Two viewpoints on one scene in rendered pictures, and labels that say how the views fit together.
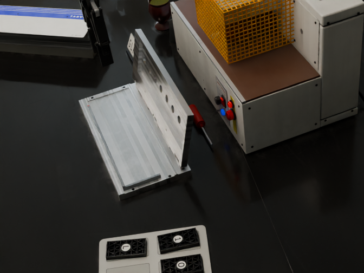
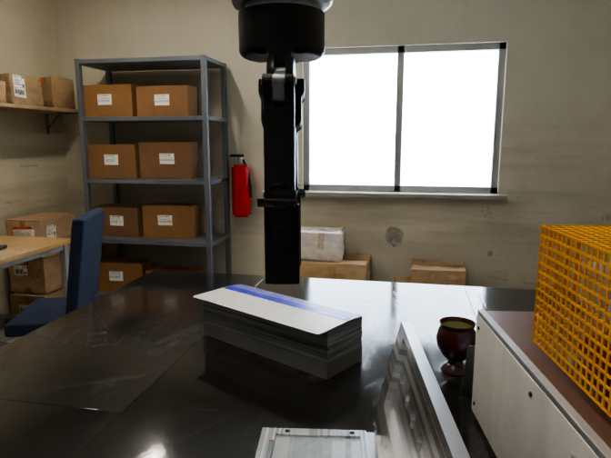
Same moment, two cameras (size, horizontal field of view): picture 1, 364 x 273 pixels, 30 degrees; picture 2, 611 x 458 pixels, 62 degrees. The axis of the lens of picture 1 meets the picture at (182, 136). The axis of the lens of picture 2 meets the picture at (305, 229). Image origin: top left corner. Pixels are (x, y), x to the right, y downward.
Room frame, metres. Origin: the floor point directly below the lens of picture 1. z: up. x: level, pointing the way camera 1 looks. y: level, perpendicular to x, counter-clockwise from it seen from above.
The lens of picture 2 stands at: (0.94, 0.00, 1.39)
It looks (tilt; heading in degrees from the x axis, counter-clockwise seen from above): 10 degrees down; 17
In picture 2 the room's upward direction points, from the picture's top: straight up
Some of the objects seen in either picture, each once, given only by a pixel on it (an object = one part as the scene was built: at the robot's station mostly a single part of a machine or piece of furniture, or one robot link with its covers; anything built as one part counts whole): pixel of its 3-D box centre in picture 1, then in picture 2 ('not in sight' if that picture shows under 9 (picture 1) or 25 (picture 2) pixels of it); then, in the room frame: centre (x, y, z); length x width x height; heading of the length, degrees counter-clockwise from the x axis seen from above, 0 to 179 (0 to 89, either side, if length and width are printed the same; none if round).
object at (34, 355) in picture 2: not in sight; (144, 320); (2.14, 0.85, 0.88); 0.99 x 0.45 x 0.03; 6
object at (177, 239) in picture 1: (178, 240); not in sight; (1.06, 0.05, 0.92); 0.10 x 0.05 x 0.01; 93
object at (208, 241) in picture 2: not in sight; (158, 191); (4.50, 2.33, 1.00); 1.04 x 0.44 x 2.00; 96
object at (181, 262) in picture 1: (181, 266); not in sight; (0.98, 0.05, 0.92); 0.10 x 0.05 x 0.01; 89
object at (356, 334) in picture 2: (44, 31); (277, 325); (2.04, 0.41, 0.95); 0.40 x 0.13 x 0.11; 67
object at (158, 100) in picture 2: not in sight; (167, 102); (4.51, 2.22, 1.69); 0.42 x 0.18 x 0.23; 96
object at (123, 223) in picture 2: not in sight; (122, 220); (4.46, 2.67, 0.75); 0.42 x 0.21 x 0.24; 93
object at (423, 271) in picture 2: not in sight; (437, 273); (4.75, 0.15, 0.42); 0.41 x 0.36 x 0.15; 96
